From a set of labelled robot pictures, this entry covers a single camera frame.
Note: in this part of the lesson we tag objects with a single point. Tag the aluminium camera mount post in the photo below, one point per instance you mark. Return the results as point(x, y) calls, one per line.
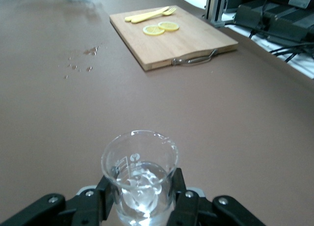
point(214, 7)

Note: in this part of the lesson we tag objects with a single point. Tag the yellow plastic knife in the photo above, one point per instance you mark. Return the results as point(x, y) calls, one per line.
point(127, 19)

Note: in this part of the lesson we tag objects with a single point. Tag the brown table cover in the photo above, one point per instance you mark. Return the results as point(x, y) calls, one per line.
point(73, 113)

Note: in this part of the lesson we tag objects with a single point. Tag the grey metal power unit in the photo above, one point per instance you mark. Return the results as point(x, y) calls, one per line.
point(282, 19)

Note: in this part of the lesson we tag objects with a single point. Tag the lemon slice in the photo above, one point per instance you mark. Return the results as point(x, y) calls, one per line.
point(170, 25)
point(153, 30)

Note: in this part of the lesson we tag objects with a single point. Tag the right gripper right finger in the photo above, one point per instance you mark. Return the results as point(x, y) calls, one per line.
point(196, 211)

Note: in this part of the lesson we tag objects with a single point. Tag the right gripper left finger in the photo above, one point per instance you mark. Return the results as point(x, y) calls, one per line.
point(49, 211)

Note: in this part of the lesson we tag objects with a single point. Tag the clear glass measuring cup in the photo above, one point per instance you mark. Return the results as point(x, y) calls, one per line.
point(137, 186)

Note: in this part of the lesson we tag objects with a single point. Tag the small liquid droplets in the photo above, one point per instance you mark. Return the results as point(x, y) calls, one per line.
point(91, 51)

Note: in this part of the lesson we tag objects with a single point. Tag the wooden cutting board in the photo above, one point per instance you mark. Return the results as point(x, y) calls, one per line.
point(176, 44)

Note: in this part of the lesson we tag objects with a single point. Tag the yellow plastic fork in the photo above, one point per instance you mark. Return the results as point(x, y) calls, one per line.
point(171, 11)

